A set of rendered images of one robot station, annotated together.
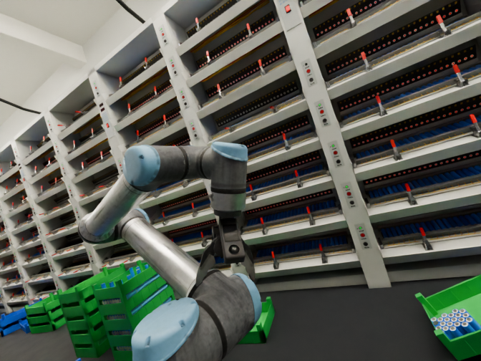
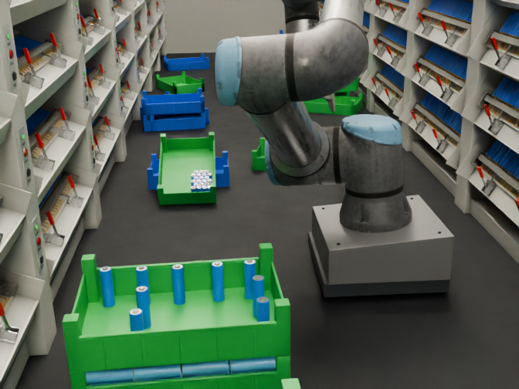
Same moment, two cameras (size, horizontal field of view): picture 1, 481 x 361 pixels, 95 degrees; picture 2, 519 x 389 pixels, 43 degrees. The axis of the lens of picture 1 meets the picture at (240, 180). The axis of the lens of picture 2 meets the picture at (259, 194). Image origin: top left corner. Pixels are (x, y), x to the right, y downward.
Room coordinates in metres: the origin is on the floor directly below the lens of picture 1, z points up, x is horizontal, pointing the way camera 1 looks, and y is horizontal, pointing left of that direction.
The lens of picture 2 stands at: (1.53, 1.55, 0.86)
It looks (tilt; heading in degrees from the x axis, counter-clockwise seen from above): 21 degrees down; 241
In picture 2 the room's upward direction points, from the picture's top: 1 degrees counter-clockwise
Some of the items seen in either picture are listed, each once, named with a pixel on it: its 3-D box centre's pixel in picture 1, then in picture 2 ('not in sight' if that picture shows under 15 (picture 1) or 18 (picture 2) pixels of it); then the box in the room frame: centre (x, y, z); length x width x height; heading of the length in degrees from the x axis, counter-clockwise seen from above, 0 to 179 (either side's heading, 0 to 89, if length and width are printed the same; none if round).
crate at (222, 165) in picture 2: not in sight; (189, 169); (0.60, -0.70, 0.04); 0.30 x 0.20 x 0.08; 155
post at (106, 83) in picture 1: (138, 183); not in sight; (1.71, 0.76, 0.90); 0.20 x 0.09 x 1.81; 155
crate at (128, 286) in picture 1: (131, 276); (179, 301); (1.22, 0.74, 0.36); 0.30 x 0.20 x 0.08; 157
